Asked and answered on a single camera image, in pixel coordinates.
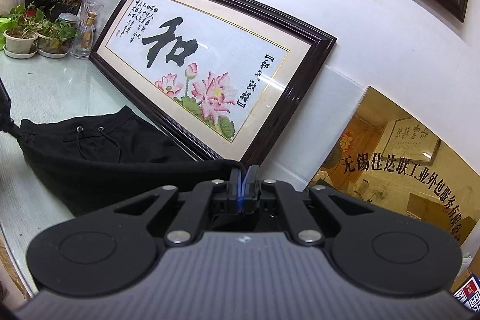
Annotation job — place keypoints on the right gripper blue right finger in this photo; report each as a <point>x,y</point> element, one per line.
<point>250,183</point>

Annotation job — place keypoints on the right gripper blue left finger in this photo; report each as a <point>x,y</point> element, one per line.
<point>234,192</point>

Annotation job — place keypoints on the black drawstring shorts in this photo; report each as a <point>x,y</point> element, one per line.
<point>95,161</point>

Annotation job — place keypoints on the small potted green plant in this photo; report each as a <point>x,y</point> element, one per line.
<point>19,31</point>

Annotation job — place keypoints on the clear glass liquor bottle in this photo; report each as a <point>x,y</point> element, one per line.
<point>84,39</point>

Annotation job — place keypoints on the framed lotus cross-stitch picture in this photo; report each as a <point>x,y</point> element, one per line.
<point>222,78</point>

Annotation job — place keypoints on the gold company plaque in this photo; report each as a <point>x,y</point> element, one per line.
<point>388,158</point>

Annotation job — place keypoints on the colourful illustrated booklet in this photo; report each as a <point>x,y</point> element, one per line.
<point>468,293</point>

